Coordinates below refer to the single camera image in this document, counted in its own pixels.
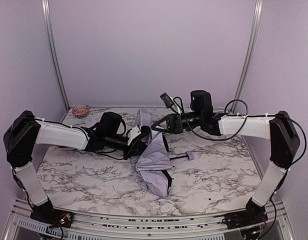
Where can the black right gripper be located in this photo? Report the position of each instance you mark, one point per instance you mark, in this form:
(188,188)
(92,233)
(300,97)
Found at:
(177,123)

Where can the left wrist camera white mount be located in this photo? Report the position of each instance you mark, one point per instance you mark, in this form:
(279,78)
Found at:
(132,134)

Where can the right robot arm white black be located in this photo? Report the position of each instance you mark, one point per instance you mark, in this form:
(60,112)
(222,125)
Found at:
(278,128)

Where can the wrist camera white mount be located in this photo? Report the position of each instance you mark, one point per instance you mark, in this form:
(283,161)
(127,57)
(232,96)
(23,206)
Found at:
(132,134)
(171,103)

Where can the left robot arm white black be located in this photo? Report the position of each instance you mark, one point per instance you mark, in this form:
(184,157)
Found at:
(27,131)

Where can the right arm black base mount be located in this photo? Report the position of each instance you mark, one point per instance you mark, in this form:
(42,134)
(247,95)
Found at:
(244,218)

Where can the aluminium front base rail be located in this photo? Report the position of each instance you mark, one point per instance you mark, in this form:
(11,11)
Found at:
(95,226)

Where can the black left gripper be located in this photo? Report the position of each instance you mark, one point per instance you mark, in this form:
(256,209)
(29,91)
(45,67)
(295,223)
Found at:
(131,148)

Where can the aluminium frame post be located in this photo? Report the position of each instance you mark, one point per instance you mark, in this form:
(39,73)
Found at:
(53,52)
(251,46)

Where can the lavender folding umbrella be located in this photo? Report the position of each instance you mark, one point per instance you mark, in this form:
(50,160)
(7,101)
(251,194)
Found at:
(151,167)

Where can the right aluminium frame post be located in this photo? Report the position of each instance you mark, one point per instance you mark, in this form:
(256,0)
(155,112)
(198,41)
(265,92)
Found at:
(251,46)

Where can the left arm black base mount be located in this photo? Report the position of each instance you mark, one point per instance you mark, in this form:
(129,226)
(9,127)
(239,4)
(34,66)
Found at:
(55,217)

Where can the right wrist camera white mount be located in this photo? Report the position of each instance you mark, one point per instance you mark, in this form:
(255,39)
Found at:
(171,103)

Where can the red patterned small bowl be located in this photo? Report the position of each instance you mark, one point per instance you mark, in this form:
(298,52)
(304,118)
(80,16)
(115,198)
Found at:
(81,110)

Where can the left aluminium frame post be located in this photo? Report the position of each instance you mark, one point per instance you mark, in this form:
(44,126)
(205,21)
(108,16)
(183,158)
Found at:
(53,52)

